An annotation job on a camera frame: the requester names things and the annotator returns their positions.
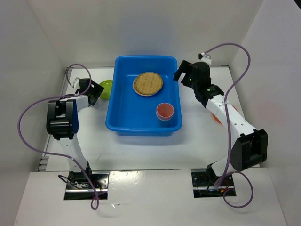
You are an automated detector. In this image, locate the green plastic plate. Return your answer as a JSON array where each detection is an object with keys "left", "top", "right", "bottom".
[{"left": 99, "top": 80, "right": 112, "bottom": 100}]

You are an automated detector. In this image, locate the pink plastic cup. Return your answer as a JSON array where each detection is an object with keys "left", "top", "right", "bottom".
[{"left": 156, "top": 103, "right": 174, "bottom": 121}]

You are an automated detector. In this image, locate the light woven bamboo tray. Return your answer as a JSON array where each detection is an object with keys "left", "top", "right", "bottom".
[{"left": 134, "top": 72, "right": 163, "bottom": 94}]

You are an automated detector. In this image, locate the orange woven bamboo tray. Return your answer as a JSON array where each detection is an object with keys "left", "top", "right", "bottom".
[{"left": 133, "top": 81, "right": 163, "bottom": 97}]

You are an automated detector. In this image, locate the orange plastic bowl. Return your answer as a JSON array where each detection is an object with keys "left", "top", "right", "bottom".
[{"left": 211, "top": 106, "right": 238, "bottom": 124}]

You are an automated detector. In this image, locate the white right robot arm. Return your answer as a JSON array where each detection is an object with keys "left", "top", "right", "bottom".
[{"left": 174, "top": 60, "right": 268, "bottom": 185}]

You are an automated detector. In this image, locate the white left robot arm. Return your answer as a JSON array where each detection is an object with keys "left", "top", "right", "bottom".
[{"left": 46, "top": 79, "right": 104, "bottom": 188}]

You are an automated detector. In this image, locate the blue plastic bin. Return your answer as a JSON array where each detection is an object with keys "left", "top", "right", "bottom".
[{"left": 105, "top": 55, "right": 182, "bottom": 136}]

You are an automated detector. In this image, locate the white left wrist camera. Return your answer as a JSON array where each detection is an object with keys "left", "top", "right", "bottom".
[{"left": 72, "top": 77, "right": 80, "bottom": 89}]

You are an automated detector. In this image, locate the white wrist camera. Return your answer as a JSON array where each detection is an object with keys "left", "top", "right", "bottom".
[
  {"left": 198, "top": 53, "right": 212, "bottom": 65},
  {"left": 72, "top": 77, "right": 80, "bottom": 89}
]

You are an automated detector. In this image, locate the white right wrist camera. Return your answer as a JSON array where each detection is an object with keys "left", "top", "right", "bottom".
[{"left": 198, "top": 53, "right": 212, "bottom": 65}]

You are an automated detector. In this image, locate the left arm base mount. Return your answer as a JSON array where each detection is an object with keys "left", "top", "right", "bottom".
[{"left": 58, "top": 171, "right": 110, "bottom": 200}]

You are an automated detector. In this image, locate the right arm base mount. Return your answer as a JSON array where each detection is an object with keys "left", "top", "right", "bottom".
[{"left": 191, "top": 169, "right": 236, "bottom": 198}]

